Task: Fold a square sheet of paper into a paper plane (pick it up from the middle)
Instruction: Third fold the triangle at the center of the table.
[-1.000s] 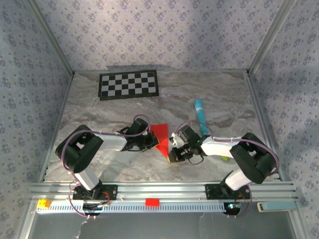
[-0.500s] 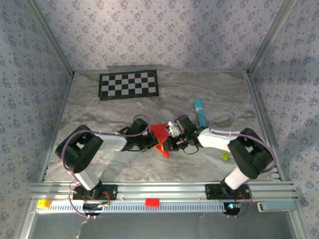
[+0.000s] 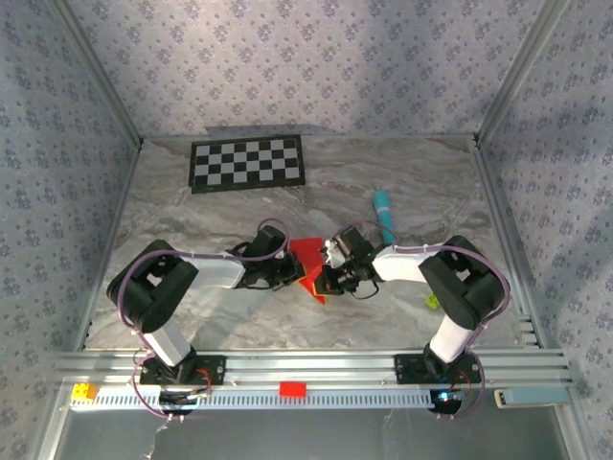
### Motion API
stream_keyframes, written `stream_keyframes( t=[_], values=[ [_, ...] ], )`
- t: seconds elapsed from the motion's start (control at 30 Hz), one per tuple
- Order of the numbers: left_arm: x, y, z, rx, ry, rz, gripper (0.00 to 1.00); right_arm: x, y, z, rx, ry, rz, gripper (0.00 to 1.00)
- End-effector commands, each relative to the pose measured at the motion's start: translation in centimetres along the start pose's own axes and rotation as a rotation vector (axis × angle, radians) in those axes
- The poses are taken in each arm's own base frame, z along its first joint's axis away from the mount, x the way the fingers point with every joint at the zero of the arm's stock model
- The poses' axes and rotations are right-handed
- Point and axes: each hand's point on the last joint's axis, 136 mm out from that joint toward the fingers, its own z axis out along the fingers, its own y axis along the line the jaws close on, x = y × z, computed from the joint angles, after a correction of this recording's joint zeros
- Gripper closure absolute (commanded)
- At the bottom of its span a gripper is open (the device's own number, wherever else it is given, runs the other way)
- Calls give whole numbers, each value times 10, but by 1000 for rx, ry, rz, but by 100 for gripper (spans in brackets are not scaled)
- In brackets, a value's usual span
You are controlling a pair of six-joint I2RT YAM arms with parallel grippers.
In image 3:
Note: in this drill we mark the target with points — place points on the aluminium frame post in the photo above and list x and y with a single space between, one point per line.
99 72
517 72

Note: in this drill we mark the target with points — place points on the teal cylinder tube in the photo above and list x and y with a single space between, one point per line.
383 206

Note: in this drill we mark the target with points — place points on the black white checkerboard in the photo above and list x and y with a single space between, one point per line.
246 163

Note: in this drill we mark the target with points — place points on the yellow toy brick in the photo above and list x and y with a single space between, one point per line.
84 392

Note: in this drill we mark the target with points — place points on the small yellow-green cube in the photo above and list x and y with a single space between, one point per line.
431 302

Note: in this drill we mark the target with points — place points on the aluminium mounting rail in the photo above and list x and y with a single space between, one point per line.
311 366

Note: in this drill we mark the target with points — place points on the aluminium frame side bar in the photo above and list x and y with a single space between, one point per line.
113 239
493 191

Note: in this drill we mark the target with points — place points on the black controller board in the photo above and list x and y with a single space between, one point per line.
445 400
184 397

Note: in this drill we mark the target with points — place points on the red toy brick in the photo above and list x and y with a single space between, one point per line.
292 389

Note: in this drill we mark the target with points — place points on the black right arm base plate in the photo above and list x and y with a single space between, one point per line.
407 369

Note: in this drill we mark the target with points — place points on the beige grey flat device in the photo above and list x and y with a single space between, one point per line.
536 397

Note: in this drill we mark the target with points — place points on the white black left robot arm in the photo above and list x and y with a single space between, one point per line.
215 270

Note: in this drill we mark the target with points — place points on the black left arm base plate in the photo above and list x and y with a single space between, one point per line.
218 371

